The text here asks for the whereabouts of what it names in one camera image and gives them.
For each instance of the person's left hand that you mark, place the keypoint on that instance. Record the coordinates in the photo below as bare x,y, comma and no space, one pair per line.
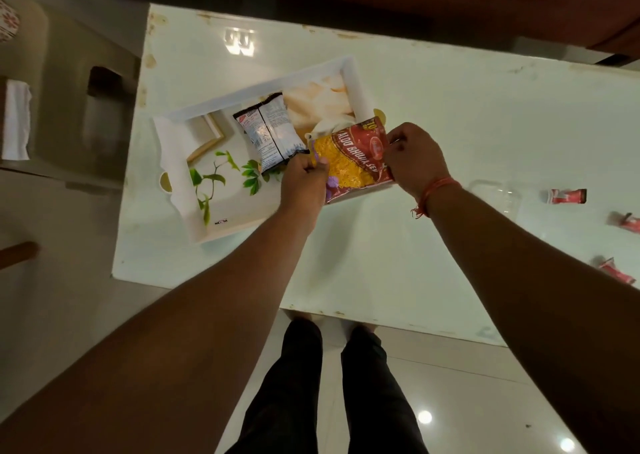
301,188

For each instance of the person's right hand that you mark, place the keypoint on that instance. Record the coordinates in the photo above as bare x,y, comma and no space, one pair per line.
416,161

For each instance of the person's left fingers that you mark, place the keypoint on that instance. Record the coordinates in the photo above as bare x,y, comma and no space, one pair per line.
312,162

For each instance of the person's right fingers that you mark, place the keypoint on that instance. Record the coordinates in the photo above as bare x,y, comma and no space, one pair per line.
395,141

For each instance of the red snack packet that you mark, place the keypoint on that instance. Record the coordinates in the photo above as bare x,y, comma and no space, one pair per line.
352,161

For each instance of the person's left forearm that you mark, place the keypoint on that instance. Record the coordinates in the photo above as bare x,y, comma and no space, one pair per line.
165,348

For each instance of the person's right forearm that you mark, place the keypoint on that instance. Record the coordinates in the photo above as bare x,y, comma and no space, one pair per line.
545,313

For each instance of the black and white snack packet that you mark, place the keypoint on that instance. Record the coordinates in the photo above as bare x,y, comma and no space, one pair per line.
272,131

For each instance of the red thread wristband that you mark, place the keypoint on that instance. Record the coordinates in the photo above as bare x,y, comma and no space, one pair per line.
433,193

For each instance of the white printed serving tray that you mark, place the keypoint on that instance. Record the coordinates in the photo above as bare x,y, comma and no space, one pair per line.
235,168

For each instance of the clear plastic container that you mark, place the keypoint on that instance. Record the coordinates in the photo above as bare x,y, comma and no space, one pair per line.
496,198

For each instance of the person's right foot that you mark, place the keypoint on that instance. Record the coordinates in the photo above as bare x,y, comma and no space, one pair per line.
361,325

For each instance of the small red wrapper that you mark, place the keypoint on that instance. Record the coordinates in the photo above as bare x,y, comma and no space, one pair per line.
629,222
566,196
617,271

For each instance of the person's black trousers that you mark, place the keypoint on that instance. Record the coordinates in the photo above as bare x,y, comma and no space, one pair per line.
330,393

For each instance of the grey plastic chair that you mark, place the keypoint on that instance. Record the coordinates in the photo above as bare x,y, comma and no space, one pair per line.
75,98

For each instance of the white folded cloth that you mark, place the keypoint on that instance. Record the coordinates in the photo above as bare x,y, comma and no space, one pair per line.
16,121

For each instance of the patterned round object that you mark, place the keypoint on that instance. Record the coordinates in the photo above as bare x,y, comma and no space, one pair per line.
8,20

